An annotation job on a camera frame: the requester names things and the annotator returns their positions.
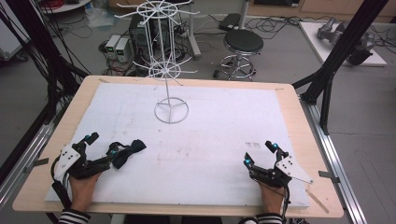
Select black flat box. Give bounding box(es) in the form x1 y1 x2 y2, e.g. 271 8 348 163
218 12 243 32

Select aluminium rail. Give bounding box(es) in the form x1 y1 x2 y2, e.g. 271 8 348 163
299 95 369 224
0 120 61 210

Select white floor board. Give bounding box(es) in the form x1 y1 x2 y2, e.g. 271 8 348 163
298 21 389 67

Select black computer tower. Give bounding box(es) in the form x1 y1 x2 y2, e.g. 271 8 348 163
128 13 173 61

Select person's left hand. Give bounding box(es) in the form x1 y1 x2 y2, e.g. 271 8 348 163
68 172 103 213

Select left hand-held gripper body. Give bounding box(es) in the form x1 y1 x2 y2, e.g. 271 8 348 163
52 140 112 182

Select black metal frame post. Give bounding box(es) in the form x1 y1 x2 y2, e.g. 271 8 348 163
291 0 390 136
5 0 92 125

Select white round table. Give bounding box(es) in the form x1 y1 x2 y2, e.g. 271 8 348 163
39 0 93 15

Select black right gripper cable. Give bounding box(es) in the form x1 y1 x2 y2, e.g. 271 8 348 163
280 185 292 224

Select grey desk leg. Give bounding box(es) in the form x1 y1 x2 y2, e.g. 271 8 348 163
186 0 203 61

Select black round stool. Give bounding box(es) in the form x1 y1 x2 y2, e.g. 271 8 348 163
213 28 265 82

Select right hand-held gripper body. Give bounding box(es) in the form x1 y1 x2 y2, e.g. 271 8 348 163
250 148 314 189

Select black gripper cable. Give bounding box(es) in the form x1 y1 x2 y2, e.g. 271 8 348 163
49 154 75 210
280 185 292 224

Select grey metal pole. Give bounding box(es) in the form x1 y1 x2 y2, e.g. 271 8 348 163
237 0 252 31

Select black floor cables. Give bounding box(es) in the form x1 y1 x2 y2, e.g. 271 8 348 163
245 14 317 42

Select black bow tie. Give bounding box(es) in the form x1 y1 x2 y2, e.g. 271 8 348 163
106 139 148 171

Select thin wooden stick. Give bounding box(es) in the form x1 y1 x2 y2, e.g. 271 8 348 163
305 188 330 215

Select person's right hand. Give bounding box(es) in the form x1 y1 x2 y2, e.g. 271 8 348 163
259 181 287 217

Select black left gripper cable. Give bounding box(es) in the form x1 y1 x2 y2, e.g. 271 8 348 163
49 154 75 210

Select grey bench power supply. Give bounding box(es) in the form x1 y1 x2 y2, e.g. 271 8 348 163
115 36 132 64
105 34 121 61

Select grey metal table clip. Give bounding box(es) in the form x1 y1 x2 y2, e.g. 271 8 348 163
23 157 50 175
318 170 341 185

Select white wire display rack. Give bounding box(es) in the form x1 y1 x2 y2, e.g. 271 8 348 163
114 0 201 125

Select white foam mat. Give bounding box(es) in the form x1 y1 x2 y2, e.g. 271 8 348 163
45 82 311 209

